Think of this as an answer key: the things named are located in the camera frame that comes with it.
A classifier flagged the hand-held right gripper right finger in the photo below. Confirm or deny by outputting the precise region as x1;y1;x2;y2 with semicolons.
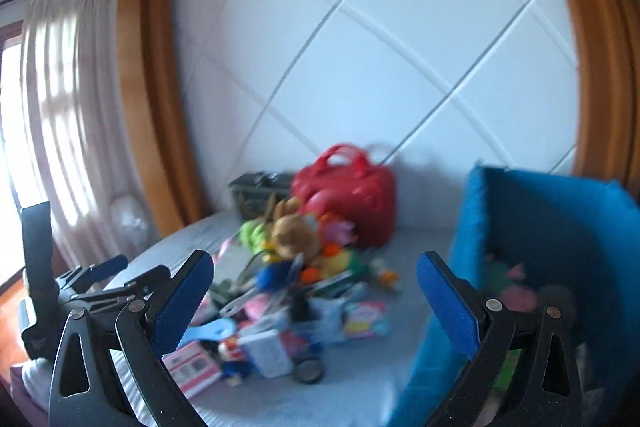
416;251;596;427

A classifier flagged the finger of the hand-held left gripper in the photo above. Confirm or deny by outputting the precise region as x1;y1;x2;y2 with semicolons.
55;254;129;293
75;264;171;309

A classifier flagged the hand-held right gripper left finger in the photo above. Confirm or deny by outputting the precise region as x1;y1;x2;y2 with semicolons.
47;249;216;427

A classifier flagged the blue fabric storage box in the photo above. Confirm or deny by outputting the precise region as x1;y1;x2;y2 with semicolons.
387;164;640;427

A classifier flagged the grey striped desktop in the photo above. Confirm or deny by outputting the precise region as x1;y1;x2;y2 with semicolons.
100;209;461;427

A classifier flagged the light blue toy scoop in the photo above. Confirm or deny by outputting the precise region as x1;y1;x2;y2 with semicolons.
182;318;239;349

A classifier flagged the white round fan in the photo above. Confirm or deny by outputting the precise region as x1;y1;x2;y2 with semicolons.
111;194;152;244

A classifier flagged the pink toy box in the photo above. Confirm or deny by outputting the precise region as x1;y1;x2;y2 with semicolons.
162;341;224;401

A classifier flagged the pink card packet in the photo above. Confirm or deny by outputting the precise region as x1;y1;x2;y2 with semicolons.
342;301;392;341

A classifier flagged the white small box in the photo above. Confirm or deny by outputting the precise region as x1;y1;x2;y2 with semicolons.
240;329;294;379

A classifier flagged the window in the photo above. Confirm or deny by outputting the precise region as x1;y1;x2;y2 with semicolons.
0;22;27;300

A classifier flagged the orange green plush toy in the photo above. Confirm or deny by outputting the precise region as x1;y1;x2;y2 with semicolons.
320;242;372;279

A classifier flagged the pink plush toy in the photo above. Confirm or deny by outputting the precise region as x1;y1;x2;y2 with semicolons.
320;214;359;249

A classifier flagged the blue toy car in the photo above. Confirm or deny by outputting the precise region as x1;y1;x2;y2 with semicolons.
282;299;328;386

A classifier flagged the dark green metal box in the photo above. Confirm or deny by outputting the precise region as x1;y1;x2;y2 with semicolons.
229;172;296;219

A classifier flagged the brown plush bear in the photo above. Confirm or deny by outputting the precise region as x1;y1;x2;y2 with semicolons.
270;197;322;261

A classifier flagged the sheer white curtain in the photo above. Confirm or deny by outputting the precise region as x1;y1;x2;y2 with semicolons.
20;0;146;258

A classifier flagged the red toy handbag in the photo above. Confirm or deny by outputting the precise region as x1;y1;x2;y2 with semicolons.
291;144;397;249

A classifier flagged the white padded headboard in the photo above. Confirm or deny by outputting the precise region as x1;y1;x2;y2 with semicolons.
170;0;586;228

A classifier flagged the wooden headboard frame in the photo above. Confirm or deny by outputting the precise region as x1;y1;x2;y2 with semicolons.
115;0;640;230

